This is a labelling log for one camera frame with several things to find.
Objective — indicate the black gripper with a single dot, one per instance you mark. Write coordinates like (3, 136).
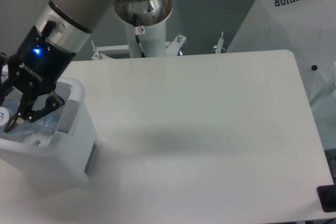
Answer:
(40, 62)

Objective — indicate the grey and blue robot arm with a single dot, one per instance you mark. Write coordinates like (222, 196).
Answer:
(74, 20)

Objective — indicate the white plastic trash can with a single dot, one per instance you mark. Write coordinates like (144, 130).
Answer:
(69, 155)

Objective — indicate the white Superior umbrella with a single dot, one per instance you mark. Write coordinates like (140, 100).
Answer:
(304, 27)

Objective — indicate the black device at table edge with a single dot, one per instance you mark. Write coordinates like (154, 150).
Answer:
(326, 195)

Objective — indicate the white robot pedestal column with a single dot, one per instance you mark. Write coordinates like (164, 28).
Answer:
(147, 19)

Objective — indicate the white metal base frame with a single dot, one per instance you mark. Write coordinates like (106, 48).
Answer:
(136, 49)

